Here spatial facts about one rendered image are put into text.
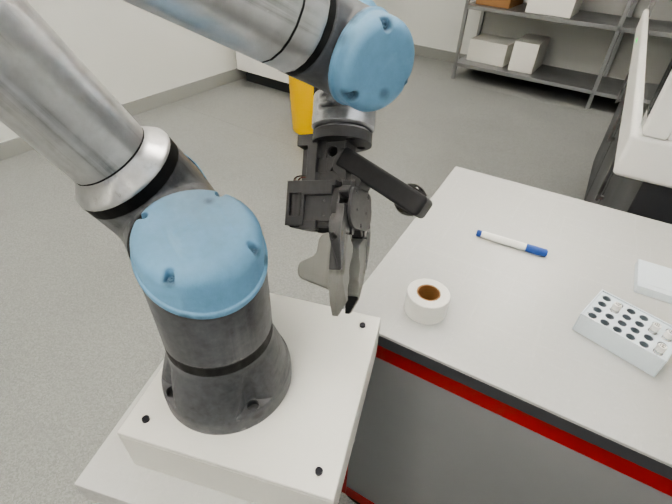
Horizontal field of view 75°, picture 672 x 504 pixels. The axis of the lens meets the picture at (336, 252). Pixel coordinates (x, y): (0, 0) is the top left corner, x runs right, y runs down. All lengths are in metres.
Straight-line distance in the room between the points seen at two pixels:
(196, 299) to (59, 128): 0.19
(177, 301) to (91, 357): 1.44
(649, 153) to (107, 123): 1.09
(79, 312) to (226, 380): 1.56
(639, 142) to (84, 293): 1.95
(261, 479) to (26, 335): 1.59
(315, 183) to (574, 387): 0.47
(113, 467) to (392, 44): 0.55
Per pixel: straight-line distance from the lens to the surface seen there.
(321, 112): 0.52
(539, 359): 0.75
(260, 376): 0.49
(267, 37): 0.33
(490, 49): 4.56
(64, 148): 0.46
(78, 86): 0.45
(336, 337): 0.59
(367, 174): 0.49
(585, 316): 0.79
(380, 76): 0.37
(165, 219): 0.42
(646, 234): 1.14
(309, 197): 0.50
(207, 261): 0.38
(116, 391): 1.69
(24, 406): 1.79
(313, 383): 0.55
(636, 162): 1.23
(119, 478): 0.63
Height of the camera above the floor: 1.29
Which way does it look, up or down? 39 degrees down
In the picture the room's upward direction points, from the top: 2 degrees clockwise
